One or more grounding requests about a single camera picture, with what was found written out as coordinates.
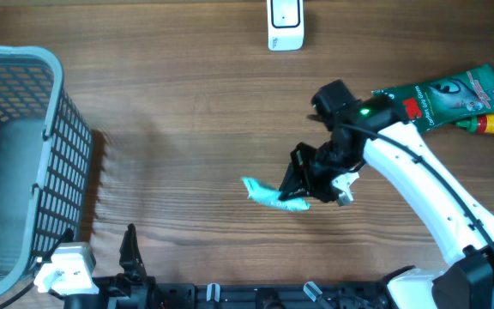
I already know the grey plastic shopping basket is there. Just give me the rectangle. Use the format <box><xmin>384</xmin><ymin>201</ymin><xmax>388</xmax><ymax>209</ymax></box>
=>
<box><xmin>0</xmin><ymin>46</ymin><xmax>93</xmax><ymax>295</ymax></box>

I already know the white barcode scanner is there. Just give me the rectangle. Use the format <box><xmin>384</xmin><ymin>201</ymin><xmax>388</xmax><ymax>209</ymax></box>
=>
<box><xmin>267</xmin><ymin>0</ymin><xmax>304</xmax><ymax>52</ymax></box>

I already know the light green wipes packet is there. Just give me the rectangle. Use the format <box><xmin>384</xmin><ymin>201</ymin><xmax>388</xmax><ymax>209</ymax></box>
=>
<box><xmin>241</xmin><ymin>177</ymin><xmax>310</xmax><ymax>211</ymax></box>

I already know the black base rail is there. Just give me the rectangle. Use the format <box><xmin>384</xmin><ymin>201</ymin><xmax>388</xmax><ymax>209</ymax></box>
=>
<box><xmin>76</xmin><ymin>281</ymin><xmax>459</xmax><ymax>309</ymax></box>

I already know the black left camera cable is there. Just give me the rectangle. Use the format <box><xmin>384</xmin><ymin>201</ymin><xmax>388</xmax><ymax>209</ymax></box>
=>
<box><xmin>0</xmin><ymin>252</ymin><xmax>55</xmax><ymax>309</ymax></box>

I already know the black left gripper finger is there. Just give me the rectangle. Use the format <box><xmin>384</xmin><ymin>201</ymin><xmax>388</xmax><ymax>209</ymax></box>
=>
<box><xmin>119</xmin><ymin>223</ymin><xmax>147</xmax><ymax>279</ymax></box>
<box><xmin>49</xmin><ymin>228</ymin><xmax>75</xmax><ymax>257</ymax></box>

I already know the dark green 3M package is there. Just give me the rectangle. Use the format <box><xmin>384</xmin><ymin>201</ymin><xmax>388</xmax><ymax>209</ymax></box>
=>
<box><xmin>372</xmin><ymin>64</ymin><xmax>494</xmax><ymax>133</ymax></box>

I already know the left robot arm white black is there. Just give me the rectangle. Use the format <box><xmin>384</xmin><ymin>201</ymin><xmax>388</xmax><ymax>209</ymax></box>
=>
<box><xmin>36</xmin><ymin>224</ymin><xmax>168</xmax><ymax>309</ymax></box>

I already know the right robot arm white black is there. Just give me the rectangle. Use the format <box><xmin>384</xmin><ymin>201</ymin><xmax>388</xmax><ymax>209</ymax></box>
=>
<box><xmin>243</xmin><ymin>80</ymin><xmax>494</xmax><ymax>308</ymax></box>

